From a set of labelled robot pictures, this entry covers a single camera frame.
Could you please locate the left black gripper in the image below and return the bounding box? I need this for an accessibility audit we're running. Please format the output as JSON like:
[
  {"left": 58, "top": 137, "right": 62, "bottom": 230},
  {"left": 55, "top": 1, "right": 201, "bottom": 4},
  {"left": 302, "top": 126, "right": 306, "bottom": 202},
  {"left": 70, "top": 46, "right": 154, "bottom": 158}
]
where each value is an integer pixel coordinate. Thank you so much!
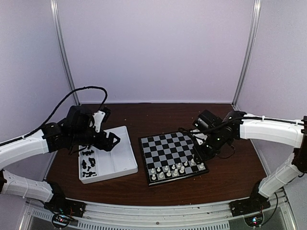
[{"left": 70, "top": 128, "right": 120, "bottom": 151}]

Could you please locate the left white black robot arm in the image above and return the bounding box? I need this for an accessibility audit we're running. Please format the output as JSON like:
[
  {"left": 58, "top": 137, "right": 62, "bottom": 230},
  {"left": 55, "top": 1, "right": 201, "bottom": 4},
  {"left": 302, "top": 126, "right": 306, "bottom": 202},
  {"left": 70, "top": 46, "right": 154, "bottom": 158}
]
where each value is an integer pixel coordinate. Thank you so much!
[{"left": 0, "top": 123, "right": 120, "bottom": 213}]

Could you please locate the controller circuit board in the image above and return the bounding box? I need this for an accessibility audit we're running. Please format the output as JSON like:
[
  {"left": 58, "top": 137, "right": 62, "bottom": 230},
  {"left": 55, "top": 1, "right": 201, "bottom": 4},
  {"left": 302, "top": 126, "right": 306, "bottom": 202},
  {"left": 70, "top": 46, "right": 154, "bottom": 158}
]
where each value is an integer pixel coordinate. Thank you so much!
[
  {"left": 244, "top": 214, "right": 264, "bottom": 228},
  {"left": 51, "top": 214, "right": 71, "bottom": 228}
]

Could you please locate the left black cable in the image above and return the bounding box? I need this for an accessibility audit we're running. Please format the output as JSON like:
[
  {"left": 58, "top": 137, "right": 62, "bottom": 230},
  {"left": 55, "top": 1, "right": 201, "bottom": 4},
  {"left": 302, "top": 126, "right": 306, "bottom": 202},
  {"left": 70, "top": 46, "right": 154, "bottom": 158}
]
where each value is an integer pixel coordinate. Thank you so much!
[{"left": 24, "top": 86, "right": 108, "bottom": 138}]

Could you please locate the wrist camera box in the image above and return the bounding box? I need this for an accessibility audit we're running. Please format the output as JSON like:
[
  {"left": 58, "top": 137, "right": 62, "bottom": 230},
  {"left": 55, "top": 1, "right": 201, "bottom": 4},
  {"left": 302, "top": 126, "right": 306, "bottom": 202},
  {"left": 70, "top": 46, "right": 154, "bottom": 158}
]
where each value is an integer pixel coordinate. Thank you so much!
[
  {"left": 64, "top": 105, "right": 92, "bottom": 131},
  {"left": 192, "top": 110, "right": 222, "bottom": 131}
]

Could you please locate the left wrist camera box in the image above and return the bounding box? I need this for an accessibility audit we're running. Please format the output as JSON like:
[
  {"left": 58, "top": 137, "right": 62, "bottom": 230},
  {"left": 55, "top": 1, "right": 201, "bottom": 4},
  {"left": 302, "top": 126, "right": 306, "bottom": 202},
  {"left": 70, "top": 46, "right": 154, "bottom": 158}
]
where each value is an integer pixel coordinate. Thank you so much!
[{"left": 64, "top": 105, "right": 92, "bottom": 131}]

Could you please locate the white king piece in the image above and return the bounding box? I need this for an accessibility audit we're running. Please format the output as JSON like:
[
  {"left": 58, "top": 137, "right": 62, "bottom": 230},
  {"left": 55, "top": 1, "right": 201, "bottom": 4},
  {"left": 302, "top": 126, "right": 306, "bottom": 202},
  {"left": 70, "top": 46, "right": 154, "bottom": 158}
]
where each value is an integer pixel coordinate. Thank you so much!
[{"left": 179, "top": 166, "right": 185, "bottom": 174}]

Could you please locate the aluminium frame post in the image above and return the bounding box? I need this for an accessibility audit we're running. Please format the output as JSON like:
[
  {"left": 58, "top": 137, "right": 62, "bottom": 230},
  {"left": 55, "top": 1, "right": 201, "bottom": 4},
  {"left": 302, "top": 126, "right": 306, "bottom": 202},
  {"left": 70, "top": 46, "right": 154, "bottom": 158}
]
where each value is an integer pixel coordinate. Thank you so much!
[
  {"left": 231, "top": 0, "right": 262, "bottom": 110},
  {"left": 50, "top": 0, "right": 75, "bottom": 91}
]

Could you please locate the white compartment tray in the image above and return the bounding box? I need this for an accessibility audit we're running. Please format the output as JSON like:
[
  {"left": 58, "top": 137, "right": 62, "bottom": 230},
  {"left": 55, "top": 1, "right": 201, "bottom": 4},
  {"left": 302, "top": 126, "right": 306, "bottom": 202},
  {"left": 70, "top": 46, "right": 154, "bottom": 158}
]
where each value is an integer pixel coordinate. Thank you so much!
[{"left": 78, "top": 126, "right": 138, "bottom": 184}]

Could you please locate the left aluminium frame post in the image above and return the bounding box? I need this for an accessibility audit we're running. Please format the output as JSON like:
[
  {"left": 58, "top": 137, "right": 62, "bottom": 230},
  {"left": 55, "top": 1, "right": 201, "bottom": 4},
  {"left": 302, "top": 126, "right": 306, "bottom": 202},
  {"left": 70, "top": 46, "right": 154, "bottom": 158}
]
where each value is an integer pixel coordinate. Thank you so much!
[{"left": 50, "top": 0, "right": 75, "bottom": 91}]

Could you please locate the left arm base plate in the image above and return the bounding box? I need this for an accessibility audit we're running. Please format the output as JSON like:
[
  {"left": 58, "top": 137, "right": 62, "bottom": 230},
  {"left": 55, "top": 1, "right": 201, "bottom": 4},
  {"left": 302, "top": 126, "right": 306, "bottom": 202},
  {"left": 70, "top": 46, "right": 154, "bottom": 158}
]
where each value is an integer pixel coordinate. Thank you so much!
[{"left": 44, "top": 199, "right": 86, "bottom": 218}]

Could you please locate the right aluminium frame post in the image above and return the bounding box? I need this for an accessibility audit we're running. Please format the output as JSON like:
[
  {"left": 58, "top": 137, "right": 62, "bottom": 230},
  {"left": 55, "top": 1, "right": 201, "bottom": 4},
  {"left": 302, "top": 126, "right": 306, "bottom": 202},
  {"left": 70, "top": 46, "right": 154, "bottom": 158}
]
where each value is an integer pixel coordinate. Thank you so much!
[{"left": 231, "top": 0, "right": 262, "bottom": 110}]

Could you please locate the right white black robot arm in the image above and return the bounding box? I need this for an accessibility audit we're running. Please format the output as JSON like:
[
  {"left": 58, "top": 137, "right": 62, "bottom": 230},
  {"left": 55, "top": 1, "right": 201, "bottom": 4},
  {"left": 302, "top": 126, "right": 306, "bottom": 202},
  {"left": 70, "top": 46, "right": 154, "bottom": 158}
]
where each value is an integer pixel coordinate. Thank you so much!
[{"left": 192, "top": 110, "right": 307, "bottom": 212}]

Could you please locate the front aluminium rail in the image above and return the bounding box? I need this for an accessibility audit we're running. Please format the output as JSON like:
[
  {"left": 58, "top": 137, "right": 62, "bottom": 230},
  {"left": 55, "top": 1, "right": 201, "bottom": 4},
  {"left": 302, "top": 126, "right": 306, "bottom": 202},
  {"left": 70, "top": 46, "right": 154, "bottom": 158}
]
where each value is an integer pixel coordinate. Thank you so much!
[{"left": 17, "top": 189, "right": 298, "bottom": 230}]

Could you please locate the left controller circuit board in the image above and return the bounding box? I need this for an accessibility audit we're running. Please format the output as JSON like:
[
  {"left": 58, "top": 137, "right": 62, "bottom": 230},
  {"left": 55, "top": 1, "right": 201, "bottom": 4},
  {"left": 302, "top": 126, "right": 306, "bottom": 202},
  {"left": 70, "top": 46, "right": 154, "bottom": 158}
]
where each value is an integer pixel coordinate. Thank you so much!
[{"left": 51, "top": 214, "right": 71, "bottom": 228}]

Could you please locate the black white chess board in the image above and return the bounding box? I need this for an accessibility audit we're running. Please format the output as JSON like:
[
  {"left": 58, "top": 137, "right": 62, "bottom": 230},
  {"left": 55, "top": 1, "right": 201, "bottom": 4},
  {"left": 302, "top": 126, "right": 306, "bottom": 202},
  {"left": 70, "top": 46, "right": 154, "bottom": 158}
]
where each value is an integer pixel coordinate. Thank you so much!
[{"left": 139, "top": 132, "right": 209, "bottom": 186}]

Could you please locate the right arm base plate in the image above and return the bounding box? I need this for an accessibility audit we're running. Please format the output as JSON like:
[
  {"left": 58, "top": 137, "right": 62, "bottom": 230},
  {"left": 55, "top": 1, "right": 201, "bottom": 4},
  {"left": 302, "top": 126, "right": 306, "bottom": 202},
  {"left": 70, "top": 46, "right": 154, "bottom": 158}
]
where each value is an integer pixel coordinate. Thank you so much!
[{"left": 229, "top": 198, "right": 271, "bottom": 217}]

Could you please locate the black cable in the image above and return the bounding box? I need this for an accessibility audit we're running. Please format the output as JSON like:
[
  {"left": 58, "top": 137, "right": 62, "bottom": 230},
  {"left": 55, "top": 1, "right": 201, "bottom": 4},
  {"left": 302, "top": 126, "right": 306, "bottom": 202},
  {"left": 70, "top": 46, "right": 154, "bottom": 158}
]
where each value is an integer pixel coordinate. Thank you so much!
[
  {"left": 178, "top": 126, "right": 204, "bottom": 135},
  {"left": 24, "top": 86, "right": 108, "bottom": 138}
]

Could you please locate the right controller circuit board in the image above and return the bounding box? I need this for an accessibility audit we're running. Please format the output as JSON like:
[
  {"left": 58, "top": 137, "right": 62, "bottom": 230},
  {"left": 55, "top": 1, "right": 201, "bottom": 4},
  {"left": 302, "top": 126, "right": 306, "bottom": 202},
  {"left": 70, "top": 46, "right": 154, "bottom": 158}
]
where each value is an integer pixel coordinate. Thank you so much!
[{"left": 244, "top": 214, "right": 264, "bottom": 228}]

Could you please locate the right black cable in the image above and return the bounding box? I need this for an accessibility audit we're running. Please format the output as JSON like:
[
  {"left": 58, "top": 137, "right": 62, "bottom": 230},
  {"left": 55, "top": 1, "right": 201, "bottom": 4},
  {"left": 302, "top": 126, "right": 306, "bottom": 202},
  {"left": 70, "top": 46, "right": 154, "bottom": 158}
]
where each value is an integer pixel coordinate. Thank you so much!
[{"left": 178, "top": 126, "right": 204, "bottom": 135}]

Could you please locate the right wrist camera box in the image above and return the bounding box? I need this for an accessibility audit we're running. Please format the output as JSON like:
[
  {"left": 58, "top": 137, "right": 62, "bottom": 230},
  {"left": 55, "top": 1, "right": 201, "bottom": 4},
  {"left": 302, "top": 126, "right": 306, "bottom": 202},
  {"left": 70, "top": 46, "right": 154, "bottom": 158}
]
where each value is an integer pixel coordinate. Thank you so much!
[{"left": 192, "top": 110, "right": 222, "bottom": 131}]

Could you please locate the black chess pieces pile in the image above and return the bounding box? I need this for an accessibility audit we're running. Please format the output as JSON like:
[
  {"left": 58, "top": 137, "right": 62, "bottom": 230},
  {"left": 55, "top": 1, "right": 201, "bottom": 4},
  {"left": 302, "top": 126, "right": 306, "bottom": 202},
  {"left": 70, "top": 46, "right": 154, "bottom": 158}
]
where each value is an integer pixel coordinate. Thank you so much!
[{"left": 79, "top": 148, "right": 97, "bottom": 180}]

